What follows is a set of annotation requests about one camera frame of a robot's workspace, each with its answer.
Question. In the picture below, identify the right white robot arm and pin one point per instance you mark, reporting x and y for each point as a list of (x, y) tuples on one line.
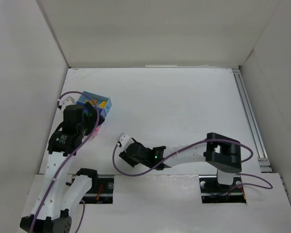
[(219, 151)]

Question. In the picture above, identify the aluminium rail right side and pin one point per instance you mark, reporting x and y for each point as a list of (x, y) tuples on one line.
[(262, 156)]

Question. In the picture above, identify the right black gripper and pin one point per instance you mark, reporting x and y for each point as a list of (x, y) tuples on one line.
[(125, 155)]

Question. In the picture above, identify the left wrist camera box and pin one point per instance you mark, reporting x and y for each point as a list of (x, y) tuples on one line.
[(66, 102)]

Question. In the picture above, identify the pink blue sorting container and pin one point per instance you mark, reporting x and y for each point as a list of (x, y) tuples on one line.
[(90, 116)]

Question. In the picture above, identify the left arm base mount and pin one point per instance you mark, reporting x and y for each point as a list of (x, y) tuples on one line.
[(101, 191)]

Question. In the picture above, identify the yellow hollow curved lego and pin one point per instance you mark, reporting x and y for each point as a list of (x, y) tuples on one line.
[(102, 104)]

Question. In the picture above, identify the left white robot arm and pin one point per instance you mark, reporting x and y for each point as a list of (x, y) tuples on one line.
[(56, 203)]

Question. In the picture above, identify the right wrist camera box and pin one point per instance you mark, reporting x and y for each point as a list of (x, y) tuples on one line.
[(124, 140)]

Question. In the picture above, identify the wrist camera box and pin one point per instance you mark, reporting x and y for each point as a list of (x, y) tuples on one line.
[(66, 102), (124, 140)]

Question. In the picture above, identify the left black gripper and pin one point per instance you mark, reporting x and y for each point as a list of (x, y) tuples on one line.
[(92, 112)]

